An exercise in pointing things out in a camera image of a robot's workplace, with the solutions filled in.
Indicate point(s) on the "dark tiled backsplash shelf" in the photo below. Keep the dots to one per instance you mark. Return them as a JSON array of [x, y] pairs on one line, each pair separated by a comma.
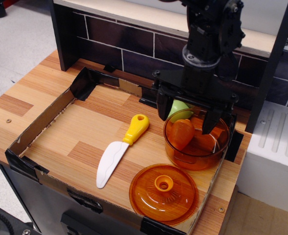
[[138, 40]]

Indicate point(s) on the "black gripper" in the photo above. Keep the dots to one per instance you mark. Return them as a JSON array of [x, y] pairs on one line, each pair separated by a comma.
[[197, 87]]

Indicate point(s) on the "orange toy carrot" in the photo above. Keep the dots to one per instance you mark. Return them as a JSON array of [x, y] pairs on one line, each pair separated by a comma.
[[181, 133]]

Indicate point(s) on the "green toy fruit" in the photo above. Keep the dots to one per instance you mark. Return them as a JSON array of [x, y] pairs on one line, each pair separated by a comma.
[[179, 110]]

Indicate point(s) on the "orange transparent pot lid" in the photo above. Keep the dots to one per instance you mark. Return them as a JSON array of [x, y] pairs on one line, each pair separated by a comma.
[[164, 193]]

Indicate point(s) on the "orange transparent pot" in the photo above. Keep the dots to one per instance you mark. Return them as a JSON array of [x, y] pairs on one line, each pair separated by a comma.
[[203, 151]]

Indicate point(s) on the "white toy sink unit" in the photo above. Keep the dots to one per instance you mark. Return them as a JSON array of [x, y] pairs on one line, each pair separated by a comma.
[[264, 172]]

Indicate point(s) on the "yellow handled toy knife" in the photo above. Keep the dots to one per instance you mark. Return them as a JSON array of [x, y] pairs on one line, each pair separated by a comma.
[[115, 150]]

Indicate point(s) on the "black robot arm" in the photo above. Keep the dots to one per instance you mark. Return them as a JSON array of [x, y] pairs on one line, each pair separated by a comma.
[[214, 32]]

